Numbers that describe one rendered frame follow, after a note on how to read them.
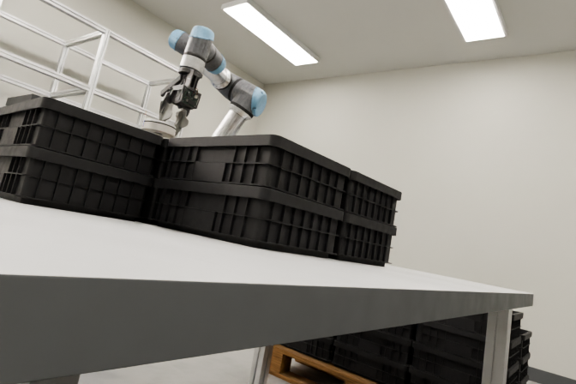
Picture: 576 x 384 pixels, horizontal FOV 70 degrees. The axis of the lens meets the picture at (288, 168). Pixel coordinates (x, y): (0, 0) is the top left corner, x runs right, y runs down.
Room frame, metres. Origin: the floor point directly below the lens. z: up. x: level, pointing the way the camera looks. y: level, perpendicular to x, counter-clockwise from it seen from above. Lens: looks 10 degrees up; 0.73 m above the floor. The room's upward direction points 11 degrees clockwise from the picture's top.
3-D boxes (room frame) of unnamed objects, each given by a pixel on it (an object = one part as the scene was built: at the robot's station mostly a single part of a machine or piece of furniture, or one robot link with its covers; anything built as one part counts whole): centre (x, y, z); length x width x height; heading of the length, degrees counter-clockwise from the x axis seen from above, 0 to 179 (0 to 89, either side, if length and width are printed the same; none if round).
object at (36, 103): (1.09, 0.58, 0.92); 0.40 x 0.30 x 0.02; 48
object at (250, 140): (1.04, 0.08, 0.92); 0.40 x 0.30 x 0.02; 48
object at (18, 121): (1.09, 0.58, 0.87); 0.40 x 0.30 x 0.11; 48
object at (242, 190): (1.04, 0.08, 0.76); 0.40 x 0.30 x 0.12; 48
